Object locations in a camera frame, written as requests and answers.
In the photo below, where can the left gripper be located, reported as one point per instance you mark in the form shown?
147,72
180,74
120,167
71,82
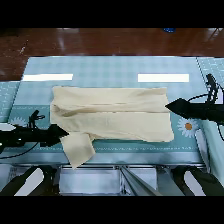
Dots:
55,134

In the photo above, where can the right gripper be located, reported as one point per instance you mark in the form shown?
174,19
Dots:
181,107

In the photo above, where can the cream shirt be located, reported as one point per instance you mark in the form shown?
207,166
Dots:
111,116

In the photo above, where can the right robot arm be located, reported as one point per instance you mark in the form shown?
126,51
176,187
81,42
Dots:
213,112

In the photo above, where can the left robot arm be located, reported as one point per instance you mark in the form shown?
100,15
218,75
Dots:
20,135

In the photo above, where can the silver frame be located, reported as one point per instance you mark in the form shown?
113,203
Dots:
133,178

